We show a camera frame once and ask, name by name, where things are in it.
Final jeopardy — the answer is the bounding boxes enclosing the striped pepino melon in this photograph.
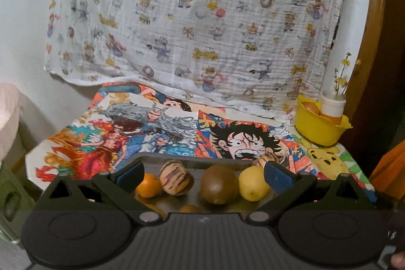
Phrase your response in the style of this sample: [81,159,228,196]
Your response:
[159,159,193,196]
[251,153,279,170]

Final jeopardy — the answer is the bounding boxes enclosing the white pipe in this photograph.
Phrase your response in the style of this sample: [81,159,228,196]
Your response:
[321,0,364,100]

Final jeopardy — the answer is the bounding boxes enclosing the brown kiwi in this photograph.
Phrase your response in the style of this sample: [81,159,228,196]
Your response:
[201,164,240,205]

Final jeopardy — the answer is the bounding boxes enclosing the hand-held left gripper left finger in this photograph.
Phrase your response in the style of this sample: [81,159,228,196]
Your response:
[43,161,159,224]

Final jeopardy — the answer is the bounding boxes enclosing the person's right hand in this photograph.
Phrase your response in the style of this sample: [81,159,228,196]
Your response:
[391,253,405,270]

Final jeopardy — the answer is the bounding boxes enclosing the shouting face anime poster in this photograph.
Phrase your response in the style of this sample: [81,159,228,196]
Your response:
[194,110,317,172]

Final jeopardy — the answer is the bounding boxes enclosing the yellow plastic bowl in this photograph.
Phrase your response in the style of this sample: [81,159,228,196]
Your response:
[295,95,353,147]

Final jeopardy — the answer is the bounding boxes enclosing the yellow flower sprigs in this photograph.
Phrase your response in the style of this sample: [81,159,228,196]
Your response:
[332,52,361,98]

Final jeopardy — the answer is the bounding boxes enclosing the orange cloth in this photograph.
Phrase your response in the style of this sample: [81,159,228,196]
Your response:
[369,140,405,195]

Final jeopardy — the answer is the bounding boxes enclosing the green plastic crate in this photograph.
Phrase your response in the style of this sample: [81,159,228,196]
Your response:
[0,162,37,240]

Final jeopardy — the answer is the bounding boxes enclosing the small tangerine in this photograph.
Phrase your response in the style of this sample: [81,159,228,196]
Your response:
[137,173,163,198]

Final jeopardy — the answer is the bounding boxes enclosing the small brown longan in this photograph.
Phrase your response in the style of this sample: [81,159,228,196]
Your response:
[179,204,202,214]

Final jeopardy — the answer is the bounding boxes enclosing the dragon figures anime poster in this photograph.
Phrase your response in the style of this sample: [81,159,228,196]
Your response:
[27,101,198,182]

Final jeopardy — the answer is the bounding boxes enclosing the white plastic cup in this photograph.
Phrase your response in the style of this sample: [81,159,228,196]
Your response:
[320,95,346,117]

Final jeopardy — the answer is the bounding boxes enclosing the metal baking tray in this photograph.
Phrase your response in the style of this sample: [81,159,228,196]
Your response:
[125,153,285,220]

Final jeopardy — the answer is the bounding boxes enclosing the wooden board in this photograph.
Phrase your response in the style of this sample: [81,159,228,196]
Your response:
[343,0,405,163]

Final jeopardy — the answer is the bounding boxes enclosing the white cartoon printed blanket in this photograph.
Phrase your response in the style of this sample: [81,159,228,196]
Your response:
[44,0,350,125]

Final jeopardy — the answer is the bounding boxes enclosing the yellow lemon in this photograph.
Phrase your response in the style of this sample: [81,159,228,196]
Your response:
[238,166,272,202]

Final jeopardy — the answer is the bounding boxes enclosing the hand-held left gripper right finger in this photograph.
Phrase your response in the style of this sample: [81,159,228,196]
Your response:
[249,161,369,224]

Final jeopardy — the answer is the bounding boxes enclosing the orange fighter anime poster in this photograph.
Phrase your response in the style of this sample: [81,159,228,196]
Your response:
[90,83,198,114]

